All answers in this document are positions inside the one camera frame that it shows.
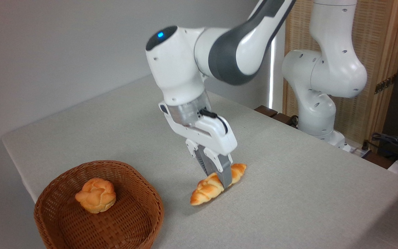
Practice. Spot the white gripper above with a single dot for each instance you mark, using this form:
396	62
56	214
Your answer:
216	136

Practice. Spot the long braided bread loaf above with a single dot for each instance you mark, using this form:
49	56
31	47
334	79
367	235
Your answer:
204	192

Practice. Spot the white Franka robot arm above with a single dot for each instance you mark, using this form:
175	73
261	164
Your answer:
185	65

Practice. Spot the brown woven wicker basket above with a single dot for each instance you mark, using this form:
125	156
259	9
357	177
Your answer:
130	221

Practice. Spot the round knotted bread roll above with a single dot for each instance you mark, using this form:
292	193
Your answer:
96	195

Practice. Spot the dark brown wooden board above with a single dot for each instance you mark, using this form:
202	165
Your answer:
268	111

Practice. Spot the grey tablecloth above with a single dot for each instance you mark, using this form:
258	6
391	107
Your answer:
288	207

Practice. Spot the white power strip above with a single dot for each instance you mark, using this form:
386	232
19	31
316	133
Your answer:
358	151

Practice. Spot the metal screen hinge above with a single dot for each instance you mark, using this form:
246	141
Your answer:
385	84

